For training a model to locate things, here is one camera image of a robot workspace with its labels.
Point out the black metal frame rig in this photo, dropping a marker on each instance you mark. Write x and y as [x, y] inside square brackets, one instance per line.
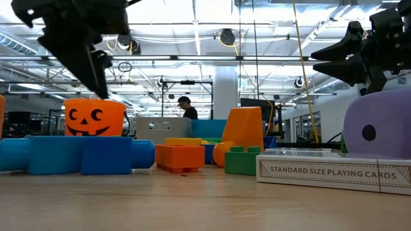
[187, 82]

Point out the purple foam die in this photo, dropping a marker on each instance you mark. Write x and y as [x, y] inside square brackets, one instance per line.
[385, 122]

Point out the person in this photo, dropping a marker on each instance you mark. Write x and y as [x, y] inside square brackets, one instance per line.
[189, 112]

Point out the white building column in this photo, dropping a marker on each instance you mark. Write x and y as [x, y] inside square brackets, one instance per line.
[226, 93]

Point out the small green toy block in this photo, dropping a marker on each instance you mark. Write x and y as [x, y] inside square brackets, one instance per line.
[343, 144]

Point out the light blue rounded block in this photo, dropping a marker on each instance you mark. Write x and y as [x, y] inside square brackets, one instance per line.
[54, 155]

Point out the black monitor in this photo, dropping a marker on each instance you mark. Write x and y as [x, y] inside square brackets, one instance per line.
[268, 112]

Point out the dark blue toy brick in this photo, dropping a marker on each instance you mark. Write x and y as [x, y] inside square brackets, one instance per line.
[208, 154]
[269, 142]

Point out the blue toy block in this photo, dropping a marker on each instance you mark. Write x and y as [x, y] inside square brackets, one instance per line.
[106, 155]

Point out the orange pumpkin face bucket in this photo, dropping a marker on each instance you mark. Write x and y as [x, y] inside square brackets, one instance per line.
[112, 118]

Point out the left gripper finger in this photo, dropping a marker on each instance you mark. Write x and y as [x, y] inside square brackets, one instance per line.
[102, 73]
[74, 59]

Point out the white card with print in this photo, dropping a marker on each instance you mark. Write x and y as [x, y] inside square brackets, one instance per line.
[321, 186]

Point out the orange toy block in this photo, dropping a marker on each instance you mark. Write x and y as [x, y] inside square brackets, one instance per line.
[244, 128]

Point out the small green toy brick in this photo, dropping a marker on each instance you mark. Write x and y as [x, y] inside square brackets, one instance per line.
[241, 163]

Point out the light grey plastic bin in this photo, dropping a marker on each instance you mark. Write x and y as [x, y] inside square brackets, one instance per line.
[173, 133]

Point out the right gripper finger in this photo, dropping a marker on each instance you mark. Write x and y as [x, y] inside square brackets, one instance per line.
[350, 70]
[350, 46]

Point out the red orange toy brick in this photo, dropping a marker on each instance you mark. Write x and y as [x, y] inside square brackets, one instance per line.
[180, 157]

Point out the teal plastic tray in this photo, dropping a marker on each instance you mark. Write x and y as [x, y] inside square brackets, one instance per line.
[208, 128]

